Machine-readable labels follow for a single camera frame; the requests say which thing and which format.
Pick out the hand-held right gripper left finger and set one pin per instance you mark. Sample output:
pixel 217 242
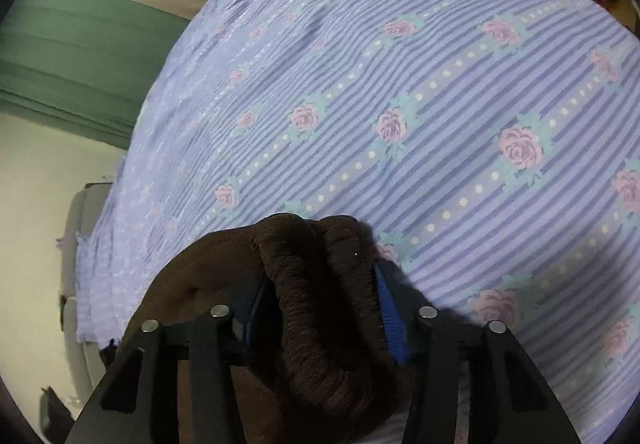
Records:
pixel 256 309

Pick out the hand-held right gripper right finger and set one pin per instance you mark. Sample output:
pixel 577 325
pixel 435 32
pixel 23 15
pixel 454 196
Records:
pixel 391 311

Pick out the dark brown knit pants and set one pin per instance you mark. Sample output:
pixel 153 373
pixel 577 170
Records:
pixel 320 324

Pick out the blue floral striped bed sheet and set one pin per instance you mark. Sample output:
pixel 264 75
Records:
pixel 380 124

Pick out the green curtain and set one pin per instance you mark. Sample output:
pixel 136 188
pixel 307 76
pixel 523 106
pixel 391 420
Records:
pixel 80 49

